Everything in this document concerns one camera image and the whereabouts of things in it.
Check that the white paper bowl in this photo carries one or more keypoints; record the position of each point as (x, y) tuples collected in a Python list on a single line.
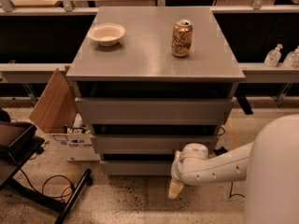
[(107, 34)]

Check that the black rolling stand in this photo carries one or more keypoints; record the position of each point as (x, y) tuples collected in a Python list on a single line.
[(34, 183)]

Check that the grey top drawer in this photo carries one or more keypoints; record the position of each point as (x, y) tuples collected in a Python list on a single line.
[(155, 111)]

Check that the clear sanitizer pump bottle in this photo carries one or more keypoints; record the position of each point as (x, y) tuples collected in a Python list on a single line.
[(273, 56)]

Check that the grey drawer cabinet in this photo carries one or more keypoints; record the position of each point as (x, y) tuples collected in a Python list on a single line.
[(169, 82)]

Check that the grey bottom drawer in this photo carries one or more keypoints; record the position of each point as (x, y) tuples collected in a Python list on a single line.
[(136, 167)]

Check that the grey middle drawer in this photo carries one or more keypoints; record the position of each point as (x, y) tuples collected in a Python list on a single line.
[(148, 144)]

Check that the gold soda can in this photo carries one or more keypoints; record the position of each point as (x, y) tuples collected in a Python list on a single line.
[(181, 38)]

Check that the open cardboard box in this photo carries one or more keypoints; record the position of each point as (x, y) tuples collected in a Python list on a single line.
[(57, 116)]

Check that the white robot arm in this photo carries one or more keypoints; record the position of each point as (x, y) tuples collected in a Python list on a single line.
[(269, 165)]

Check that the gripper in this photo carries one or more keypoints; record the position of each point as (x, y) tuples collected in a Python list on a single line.
[(176, 169)]

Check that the black power adapter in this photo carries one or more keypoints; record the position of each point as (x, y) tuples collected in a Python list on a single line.
[(220, 151)]

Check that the grey drawer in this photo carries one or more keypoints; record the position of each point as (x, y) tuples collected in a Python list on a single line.
[(136, 167), (148, 144), (155, 111)]

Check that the black tray on stand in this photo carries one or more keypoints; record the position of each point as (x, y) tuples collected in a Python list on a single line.
[(13, 136)]

